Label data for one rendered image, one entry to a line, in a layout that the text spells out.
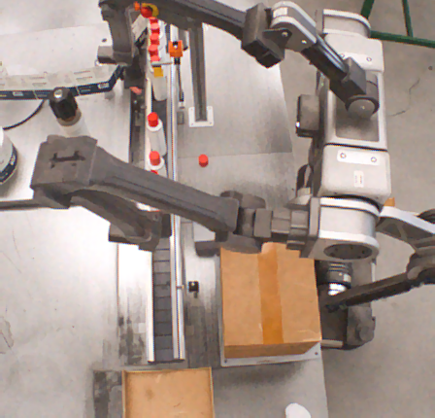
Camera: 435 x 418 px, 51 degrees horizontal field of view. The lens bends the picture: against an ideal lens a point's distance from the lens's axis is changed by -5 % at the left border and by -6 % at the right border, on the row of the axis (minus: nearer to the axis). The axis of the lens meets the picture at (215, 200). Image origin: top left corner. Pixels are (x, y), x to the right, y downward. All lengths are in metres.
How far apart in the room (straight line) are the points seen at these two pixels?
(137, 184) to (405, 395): 1.94
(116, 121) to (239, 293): 0.83
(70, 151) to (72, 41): 1.36
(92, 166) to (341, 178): 0.45
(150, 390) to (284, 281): 0.53
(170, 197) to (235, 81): 1.15
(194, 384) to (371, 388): 1.15
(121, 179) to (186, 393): 0.86
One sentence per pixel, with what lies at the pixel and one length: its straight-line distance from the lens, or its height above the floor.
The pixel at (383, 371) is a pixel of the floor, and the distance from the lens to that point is 2.44.
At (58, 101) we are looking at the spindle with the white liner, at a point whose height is 1.18.
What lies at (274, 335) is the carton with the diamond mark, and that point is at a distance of 1.21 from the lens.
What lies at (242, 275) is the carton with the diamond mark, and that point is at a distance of 1.24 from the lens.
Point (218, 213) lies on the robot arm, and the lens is 0.87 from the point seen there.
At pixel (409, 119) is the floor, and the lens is 3.04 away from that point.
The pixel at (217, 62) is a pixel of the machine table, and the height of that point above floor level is 0.83.
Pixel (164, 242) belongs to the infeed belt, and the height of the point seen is 0.88.
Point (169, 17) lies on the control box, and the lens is 1.44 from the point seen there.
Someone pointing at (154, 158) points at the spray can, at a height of 1.08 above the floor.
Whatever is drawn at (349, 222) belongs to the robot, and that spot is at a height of 1.50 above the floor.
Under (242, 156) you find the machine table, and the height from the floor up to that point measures 0.83.
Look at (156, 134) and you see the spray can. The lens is 1.54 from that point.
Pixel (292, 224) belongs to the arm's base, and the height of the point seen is 1.49.
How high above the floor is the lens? 2.31
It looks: 65 degrees down
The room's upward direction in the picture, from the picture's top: 1 degrees counter-clockwise
